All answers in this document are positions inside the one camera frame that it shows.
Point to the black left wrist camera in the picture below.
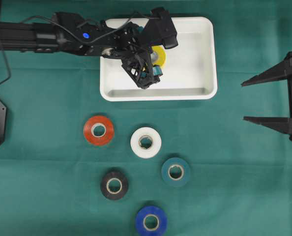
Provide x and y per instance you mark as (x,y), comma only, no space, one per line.
(159,30)

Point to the yellow tape roll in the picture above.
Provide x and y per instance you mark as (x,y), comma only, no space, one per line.
(158,56)

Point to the white tape roll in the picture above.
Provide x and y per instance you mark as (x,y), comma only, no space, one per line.
(145,142)

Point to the white plastic tray case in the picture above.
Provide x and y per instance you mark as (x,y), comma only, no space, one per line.
(189,72)

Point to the green tape roll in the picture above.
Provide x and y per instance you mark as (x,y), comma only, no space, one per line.
(175,172)

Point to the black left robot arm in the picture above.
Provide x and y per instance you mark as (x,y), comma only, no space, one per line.
(71,33)

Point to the black tape roll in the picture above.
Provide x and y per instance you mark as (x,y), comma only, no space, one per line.
(114,185)

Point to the blue tape roll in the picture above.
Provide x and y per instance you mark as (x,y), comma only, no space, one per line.
(151,221)

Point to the green table cloth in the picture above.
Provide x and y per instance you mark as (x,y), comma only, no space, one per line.
(241,173)

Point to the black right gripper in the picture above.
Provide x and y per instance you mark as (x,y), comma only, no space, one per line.
(280,71)

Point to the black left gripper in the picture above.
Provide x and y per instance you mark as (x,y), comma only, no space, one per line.
(135,59)

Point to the red tape roll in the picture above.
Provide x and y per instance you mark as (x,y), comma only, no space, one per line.
(98,130)

